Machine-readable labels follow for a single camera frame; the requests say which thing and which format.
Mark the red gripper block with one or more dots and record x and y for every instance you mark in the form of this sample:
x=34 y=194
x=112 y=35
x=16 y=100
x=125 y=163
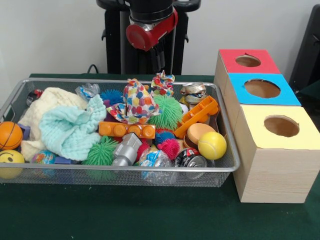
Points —
x=142 y=36

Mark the colourful spotted cloth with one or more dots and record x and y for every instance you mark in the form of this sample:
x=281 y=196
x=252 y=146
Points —
x=136 y=102

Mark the mint green waffle cloth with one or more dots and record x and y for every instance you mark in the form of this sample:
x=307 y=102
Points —
x=72 y=130

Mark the clear mesh bin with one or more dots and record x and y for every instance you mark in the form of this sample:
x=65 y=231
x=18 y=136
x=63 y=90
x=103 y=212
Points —
x=75 y=178

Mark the wooden box with three holes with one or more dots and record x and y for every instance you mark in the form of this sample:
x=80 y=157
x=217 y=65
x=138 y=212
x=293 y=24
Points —
x=275 y=175

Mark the green spiky rubber ball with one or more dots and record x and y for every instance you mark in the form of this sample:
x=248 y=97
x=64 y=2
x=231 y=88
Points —
x=168 y=112

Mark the orange plastic toy block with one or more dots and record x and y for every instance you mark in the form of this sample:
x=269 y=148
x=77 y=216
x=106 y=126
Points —
x=198 y=112

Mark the orange studded building brick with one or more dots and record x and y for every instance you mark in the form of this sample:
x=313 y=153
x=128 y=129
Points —
x=127 y=130

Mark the toy hamburger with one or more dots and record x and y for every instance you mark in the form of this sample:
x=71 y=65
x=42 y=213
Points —
x=197 y=133

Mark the yellow tennis ball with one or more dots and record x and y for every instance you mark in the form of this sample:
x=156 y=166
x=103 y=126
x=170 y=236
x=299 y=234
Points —
x=212 y=145

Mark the cream waffle cloth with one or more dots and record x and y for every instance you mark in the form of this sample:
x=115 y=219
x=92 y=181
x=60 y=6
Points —
x=30 y=110

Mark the black upright panel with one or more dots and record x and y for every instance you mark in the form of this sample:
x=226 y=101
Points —
x=308 y=45

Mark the dark green tablecloth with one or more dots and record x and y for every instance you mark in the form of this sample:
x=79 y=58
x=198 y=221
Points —
x=312 y=92
x=125 y=215

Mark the orange basketball toy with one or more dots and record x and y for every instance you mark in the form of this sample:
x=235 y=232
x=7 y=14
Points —
x=10 y=135

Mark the yellow smiley ball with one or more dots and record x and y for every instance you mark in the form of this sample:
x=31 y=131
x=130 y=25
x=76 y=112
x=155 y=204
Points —
x=11 y=157

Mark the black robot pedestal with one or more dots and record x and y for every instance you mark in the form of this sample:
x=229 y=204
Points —
x=115 y=45

